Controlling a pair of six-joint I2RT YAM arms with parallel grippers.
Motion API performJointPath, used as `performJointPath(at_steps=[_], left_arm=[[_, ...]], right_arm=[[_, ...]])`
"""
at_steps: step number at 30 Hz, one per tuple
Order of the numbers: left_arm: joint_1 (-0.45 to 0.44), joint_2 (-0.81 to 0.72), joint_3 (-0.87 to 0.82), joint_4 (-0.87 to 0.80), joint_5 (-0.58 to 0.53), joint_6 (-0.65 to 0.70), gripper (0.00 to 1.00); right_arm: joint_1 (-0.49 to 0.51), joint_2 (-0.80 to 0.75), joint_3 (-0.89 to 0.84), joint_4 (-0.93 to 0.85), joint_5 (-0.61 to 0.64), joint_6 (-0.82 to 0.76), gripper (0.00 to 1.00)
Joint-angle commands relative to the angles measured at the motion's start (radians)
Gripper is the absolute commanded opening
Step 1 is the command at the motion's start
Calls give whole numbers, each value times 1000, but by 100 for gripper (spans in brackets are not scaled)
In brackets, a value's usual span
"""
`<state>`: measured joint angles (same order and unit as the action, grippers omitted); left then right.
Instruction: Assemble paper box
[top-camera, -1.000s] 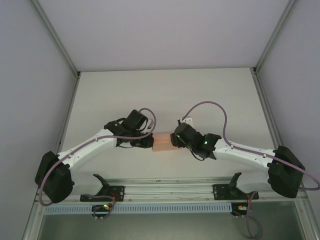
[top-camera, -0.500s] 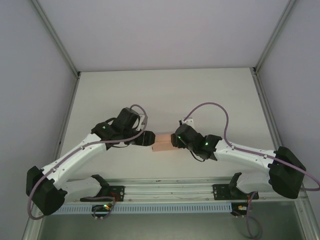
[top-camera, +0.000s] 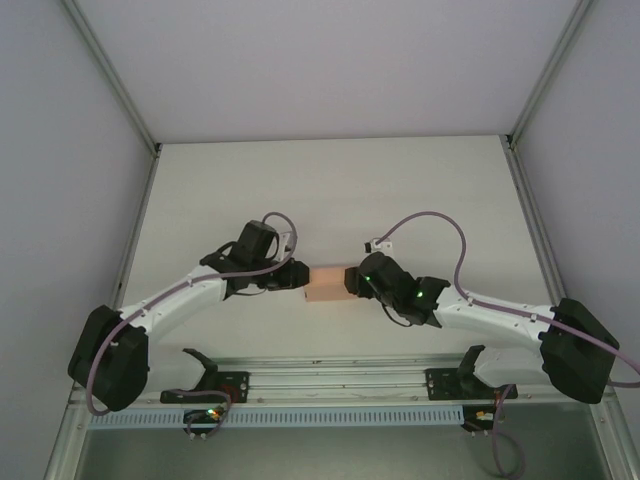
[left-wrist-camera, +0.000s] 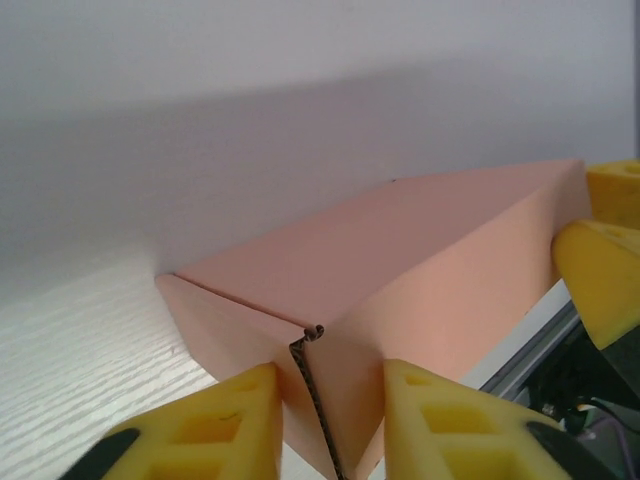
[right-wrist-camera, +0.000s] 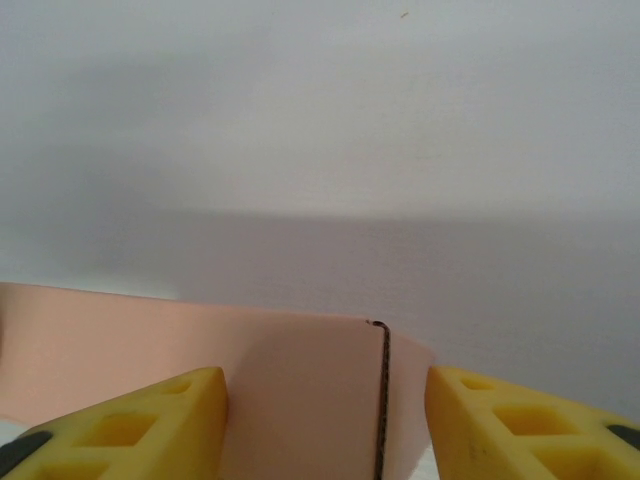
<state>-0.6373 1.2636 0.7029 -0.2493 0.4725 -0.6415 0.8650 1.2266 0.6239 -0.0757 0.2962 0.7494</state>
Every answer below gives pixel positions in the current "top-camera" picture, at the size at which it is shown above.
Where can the right lower aluminium frame beam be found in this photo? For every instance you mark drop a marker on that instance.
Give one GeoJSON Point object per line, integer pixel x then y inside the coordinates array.
{"type": "Point", "coordinates": [617, 450]}

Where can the aluminium frame post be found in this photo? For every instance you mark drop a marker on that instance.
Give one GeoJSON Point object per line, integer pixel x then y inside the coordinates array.
{"type": "Point", "coordinates": [545, 70]}
{"type": "Point", "coordinates": [115, 90]}

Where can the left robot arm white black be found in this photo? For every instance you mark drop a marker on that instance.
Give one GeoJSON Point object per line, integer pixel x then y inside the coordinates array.
{"type": "Point", "coordinates": [165, 305]}

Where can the right aluminium table edge rail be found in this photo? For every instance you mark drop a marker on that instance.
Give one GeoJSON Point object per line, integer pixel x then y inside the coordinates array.
{"type": "Point", "coordinates": [525, 200]}

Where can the grey metal lower panel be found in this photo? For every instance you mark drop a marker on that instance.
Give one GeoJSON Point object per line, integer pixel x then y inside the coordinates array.
{"type": "Point", "coordinates": [325, 455]}

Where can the left aluminium frame post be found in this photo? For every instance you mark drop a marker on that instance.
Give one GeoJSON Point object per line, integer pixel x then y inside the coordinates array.
{"type": "Point", "coordinates": [115, 90]}

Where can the aluminium table edge rail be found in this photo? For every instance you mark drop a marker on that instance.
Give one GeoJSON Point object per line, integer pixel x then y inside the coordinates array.
{"type": "Point", "coordinates": [525, 200]}
{"type": "Point", "coordinates": [136, 225]}

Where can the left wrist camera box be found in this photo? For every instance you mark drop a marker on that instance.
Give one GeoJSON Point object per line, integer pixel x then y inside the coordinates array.
{"type": "Point", "coordinates": [286, 245]}

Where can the left lower aluminium frame beam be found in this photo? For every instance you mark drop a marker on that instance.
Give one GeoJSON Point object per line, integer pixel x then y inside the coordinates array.
{"type": "Point", "coordinates": [65, 445]}

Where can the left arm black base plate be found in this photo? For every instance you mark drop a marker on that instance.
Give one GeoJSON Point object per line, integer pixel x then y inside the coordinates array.
{"type": "Point", "coordinates": [235, 387]}

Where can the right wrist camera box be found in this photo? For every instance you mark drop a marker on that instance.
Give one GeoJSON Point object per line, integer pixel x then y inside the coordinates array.
{"type": "Point", "coordinates": [380, 246]}

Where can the aluminium mounting rail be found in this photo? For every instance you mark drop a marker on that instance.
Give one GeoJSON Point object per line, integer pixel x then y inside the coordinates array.
{"type": "Point", "coordinates": [335, 380]}

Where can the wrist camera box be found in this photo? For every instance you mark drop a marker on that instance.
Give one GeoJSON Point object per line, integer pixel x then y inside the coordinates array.
{"type": "Point", "coordinates": [380, 246]}
{"type": "Point", "coordinates": [286, 245]}

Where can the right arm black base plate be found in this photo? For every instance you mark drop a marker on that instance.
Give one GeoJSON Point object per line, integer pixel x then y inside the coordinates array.
{"type": "Point", "coordinates": [442, 385]}

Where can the aluminium frame beam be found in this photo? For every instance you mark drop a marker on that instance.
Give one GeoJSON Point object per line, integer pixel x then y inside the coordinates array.
{"type": "Point", "coordinates": [65, 445]}
{"type": "Point", "coordinates": [617, 450]}

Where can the right aluminium frame post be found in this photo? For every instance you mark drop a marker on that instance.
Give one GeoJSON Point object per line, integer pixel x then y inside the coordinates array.
{"type": "Point", "coordinates": [545, 70]}

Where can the left aluminium table edge rail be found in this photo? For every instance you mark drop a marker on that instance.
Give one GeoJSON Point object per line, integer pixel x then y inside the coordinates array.
{"type": "Point", "coordinates": [136, 225]}

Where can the pink paper box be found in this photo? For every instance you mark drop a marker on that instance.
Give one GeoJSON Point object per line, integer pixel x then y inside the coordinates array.
{"type": "Point", "coordinates": [327, 285]}

